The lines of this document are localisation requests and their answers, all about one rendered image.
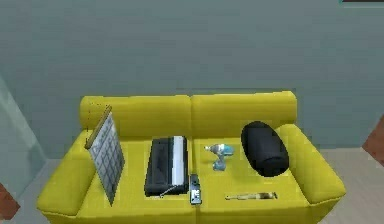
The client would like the dark framed wall picture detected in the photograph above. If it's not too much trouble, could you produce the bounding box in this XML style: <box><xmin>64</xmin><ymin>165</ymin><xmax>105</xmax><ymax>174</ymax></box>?
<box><xmin>339</xmin><ymin>0</ymin><xmax>384</xmax><ymax>5</ymax></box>

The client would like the black remote control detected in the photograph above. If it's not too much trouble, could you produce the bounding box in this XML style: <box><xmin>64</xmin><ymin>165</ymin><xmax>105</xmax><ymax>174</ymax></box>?
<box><xmin>189</xmin><ymin>173</ymin><xmax>203</xmax><ymax>206</ymax></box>

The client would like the black and white box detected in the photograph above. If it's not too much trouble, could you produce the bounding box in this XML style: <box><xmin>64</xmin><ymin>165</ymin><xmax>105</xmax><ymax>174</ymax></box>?
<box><xmin>143</xmin><ymin>135</ymin><xmax>190</xmax><ymax>198</ymax></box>

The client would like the yellow sofa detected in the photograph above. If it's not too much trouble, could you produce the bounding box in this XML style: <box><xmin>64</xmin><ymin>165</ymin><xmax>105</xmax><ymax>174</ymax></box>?
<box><xmin>35</xmin><ymin>90</ymin><xmax>348</xmax><ymax>224</ymax></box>

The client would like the grey grid board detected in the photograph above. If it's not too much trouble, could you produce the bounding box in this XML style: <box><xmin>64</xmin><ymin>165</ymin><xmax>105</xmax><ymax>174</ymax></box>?
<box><xmin>83</xmin><ymin>105</ymin><xmax>126</xmax><ymax>208</ymax></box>

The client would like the red-brown furniture corner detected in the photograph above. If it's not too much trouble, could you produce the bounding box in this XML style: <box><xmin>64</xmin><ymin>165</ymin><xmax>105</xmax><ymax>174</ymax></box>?
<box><xmin>0</xmin><ymin>182</ymin><xmax>22</xmax><ymax>221</ymax></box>
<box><xmin>361</xmin><ymin>113</ymin><xmax>384</xmax><ymax>168</ymax></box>

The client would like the black cylinder cushion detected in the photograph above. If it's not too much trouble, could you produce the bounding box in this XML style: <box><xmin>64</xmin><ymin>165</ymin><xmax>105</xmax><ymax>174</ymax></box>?
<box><xmin>240</xmin><ymin>120</ymin><xmax>290</xmax><ymax>178</ymax></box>

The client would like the thin tan stick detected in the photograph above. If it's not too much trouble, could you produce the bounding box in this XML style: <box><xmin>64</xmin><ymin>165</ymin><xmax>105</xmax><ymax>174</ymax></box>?
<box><xmin>224</xmin><ymin>191</ymin><xmax>278</xmax><ymax>201</ymax></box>

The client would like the teal and white drill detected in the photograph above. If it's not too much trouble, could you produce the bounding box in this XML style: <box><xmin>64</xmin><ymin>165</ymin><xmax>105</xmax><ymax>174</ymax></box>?
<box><xmin>203</xmin><ymin>143</ymin><xmax>236</xmax><ymax>172</ymax></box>

